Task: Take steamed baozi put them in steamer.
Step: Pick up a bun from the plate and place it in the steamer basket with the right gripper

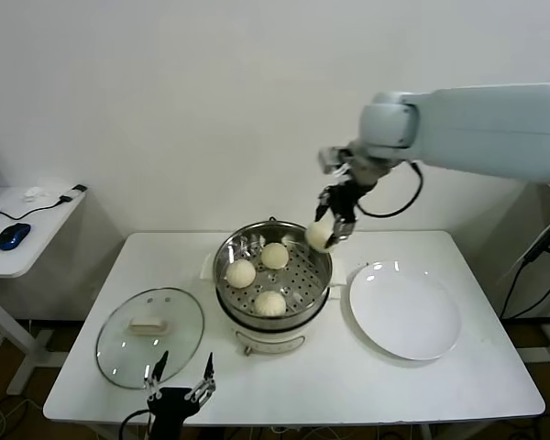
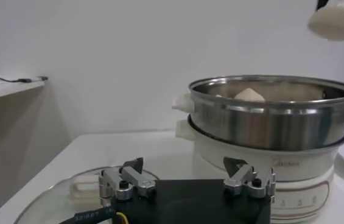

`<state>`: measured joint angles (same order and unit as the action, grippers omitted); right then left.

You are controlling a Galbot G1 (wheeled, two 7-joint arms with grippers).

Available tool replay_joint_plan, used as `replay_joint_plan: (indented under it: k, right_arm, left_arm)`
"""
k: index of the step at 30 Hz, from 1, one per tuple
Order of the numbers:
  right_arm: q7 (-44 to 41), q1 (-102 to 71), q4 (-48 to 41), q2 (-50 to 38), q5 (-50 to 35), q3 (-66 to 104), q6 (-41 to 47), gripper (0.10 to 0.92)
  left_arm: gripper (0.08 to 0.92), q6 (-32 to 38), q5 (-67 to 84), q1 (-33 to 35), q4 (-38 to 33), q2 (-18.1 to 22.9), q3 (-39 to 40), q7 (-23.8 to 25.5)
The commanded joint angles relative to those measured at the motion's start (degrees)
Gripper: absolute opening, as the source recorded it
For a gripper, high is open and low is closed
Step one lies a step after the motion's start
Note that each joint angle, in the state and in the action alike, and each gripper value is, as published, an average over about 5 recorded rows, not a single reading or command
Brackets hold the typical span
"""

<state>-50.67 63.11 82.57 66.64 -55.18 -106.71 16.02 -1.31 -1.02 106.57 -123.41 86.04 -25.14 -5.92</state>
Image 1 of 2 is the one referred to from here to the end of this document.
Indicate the glass pot lid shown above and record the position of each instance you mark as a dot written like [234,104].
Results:
[146,325]

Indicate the blue computer mouse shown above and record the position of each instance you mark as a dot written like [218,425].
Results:
[13,236]

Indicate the stainless steel steamer basket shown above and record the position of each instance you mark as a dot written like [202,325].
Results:
[302,279]

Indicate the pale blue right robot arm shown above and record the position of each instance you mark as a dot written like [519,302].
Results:
[486,128]

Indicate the white crumpled tissue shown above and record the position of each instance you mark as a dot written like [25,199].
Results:
[33,194]

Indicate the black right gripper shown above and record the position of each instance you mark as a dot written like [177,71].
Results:
[344,199]

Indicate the white steamed baozi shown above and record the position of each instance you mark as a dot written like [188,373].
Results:
[317,236]
[270,303]
[240,273]
[274,255]

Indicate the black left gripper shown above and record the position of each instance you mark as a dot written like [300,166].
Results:
[172,405]

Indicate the white electric cooker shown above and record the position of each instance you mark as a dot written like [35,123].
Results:
[266,341]

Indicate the white round plate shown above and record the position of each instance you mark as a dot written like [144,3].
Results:
[405,311]

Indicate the white side desk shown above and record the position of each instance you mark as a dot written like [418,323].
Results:
[50,229]

